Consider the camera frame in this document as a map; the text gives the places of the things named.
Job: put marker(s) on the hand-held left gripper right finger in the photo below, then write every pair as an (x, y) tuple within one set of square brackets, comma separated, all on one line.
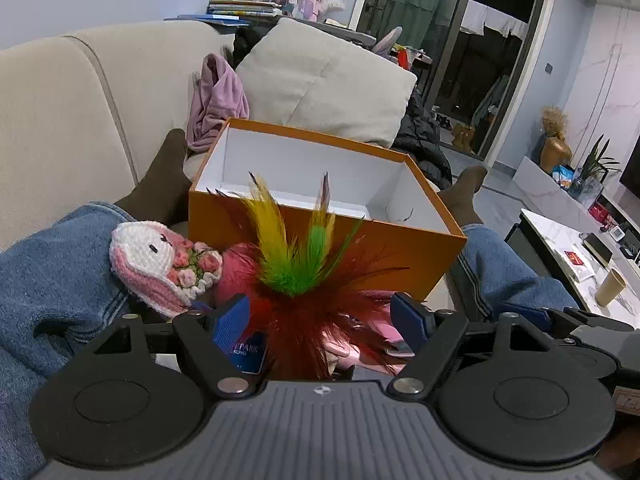
[(407, 321)]

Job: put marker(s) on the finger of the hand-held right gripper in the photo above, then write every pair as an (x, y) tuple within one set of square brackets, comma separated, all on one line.
[(537, 312)]

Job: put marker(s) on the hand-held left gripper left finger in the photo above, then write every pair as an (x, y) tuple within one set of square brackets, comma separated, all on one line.
[(234, 321)]

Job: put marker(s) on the colourful feather toy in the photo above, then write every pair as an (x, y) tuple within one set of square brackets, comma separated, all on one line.
[(300, 280)]

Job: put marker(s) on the orange cardboard box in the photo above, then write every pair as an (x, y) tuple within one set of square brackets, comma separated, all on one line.
[(340, 180)]

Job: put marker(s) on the blue card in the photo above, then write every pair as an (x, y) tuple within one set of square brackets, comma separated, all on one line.
[(246, 354)]

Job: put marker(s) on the pink plush ball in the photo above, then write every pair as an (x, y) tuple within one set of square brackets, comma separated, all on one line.
[(239, 272)]

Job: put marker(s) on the person's right leg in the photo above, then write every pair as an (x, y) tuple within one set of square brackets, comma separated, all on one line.
[(510, 270)]

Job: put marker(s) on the person's leg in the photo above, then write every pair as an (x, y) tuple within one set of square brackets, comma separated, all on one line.
[(45, 280), (510, 270)]

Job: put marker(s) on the red card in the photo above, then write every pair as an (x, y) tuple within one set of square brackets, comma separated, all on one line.
[(576, 258)]

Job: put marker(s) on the paper cup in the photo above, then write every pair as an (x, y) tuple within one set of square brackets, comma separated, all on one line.
[(610, 287)]

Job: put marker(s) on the marble coffee table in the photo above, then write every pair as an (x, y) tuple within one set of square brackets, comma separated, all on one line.
[(560, 245)]

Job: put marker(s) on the black box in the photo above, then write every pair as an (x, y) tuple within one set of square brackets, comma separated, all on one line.
[(597, 250)]

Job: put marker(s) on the crocheted white pink bunny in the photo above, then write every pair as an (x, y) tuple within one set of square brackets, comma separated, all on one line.
[(150, 265)]

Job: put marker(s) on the small white clock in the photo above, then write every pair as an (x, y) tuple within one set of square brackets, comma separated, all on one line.
[(619, 234)]

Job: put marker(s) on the white cabinet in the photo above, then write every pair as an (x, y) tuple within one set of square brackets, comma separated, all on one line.
[(550, 190)]

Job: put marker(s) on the person's right foot brown sock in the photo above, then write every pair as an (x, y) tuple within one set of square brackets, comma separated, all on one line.
[(462, 195)]

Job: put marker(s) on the person's foot brown sock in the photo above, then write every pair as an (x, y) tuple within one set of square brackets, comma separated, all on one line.
[(157, 180), (462, 195)]

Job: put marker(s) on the potted green plant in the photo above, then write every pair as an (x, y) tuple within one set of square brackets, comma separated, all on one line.
[(595, 165)]

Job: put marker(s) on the person's left foot brown sock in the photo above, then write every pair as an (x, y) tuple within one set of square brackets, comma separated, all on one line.
[(157, 180)]

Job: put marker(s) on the gold vase with dried flowers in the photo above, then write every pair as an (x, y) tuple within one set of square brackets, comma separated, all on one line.
[(554, 150)]

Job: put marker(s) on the black jacket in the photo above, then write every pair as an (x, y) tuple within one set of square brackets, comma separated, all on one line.
[(422, 145)]

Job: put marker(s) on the person's left leg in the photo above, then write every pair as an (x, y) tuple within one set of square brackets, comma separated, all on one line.
[(45, 280)]

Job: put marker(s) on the purple cloth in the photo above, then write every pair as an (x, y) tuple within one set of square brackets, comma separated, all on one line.
[(220, 100)]

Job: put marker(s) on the beige cushion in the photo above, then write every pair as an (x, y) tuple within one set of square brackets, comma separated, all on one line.
[(320, 80)]

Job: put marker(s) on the beige sofa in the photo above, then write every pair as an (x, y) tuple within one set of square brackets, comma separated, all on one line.
[(60, 125)]

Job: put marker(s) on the glass sliding door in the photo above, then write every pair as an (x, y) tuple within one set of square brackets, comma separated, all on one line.
[(450, 50)]

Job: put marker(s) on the purple plush bunny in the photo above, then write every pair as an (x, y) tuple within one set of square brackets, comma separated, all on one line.
[(387, 42)]

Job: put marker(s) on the blue folder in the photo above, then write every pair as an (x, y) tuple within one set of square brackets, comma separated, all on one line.
[(215, 19)]

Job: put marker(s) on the stack of books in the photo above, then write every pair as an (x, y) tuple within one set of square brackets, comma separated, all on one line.
[(242, 2)]

